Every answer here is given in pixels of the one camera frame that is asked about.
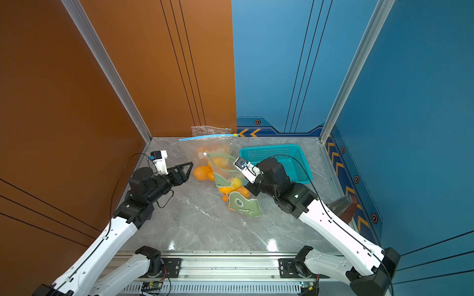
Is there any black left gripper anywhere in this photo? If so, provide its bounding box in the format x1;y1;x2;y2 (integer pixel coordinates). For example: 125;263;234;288
146;162;192;207

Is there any orange mango small wrinkled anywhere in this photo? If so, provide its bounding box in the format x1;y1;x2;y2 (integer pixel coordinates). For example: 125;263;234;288
222;187;251;202

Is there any blue zipper clear bag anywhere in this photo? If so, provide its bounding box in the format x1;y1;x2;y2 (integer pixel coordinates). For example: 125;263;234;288
179;134;239;181

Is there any small yellow mango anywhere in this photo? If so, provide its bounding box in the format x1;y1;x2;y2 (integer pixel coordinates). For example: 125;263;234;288
231;178;243;189

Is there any green printed zip bag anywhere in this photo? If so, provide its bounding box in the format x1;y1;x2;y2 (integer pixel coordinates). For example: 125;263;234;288
207;154;263;218

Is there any clear zip-top bag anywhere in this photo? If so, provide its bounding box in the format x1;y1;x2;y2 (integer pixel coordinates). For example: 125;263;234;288
191;126;233;137

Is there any orange mango top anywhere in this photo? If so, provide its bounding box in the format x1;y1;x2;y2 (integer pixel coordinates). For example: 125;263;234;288
218;186;235;194

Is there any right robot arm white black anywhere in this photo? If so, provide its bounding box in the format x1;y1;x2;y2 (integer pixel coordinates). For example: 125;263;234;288
234;157;400;296

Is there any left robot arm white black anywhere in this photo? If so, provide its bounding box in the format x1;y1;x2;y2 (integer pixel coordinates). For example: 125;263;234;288
34;162;193;296

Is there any teal plastic basket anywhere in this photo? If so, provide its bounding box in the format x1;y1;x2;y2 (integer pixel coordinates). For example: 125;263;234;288
239;144;313;184

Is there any brown wedge stand clear plate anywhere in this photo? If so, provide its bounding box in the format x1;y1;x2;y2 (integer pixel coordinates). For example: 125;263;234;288
327;194;358;224

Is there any right circuit board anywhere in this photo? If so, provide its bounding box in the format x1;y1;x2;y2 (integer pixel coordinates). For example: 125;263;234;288
299;281;320;296

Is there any green circuit board left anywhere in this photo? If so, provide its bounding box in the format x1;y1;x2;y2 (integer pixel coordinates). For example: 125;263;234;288
139;281;164;296

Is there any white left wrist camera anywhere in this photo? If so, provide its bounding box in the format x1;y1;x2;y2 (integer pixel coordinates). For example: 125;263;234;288
149;150;168;175

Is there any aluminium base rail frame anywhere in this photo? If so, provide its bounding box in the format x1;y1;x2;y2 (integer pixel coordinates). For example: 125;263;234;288
101;252;344;296

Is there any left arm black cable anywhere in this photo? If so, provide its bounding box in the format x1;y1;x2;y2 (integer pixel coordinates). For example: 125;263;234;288
66;152;156;282

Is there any aluminium corner post left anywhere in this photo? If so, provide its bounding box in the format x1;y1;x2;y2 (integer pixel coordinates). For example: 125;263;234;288
62;0;153;144

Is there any aluminium corner post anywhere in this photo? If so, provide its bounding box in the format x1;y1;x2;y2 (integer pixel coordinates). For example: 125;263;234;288
319;0;395;144
62;0;153;144

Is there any aluminium corner post right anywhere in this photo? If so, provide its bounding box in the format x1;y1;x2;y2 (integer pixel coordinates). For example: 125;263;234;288
319;0;395;144

